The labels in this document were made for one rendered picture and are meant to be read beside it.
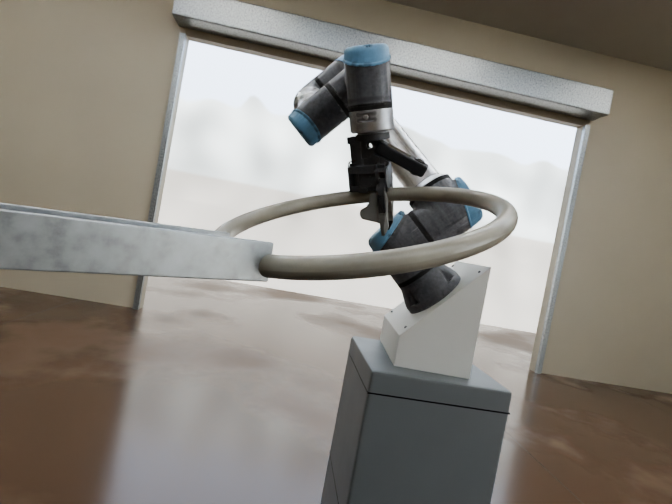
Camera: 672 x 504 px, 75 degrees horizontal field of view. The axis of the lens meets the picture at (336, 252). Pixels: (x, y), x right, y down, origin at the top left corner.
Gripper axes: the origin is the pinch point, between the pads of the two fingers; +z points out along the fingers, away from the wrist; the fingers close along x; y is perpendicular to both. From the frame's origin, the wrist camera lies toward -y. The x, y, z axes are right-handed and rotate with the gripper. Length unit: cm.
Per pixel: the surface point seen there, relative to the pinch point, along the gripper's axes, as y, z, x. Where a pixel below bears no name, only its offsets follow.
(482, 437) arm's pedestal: -19, 63, -13
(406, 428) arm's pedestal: 0, 57, -5
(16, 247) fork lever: 18, -16, 66
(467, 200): -16.9, -7.1, 9.8
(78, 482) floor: 138, 108, -10
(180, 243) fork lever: 11, -13, 54
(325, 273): -2.3, -6.7, 47.4
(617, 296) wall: -181, 225, -499
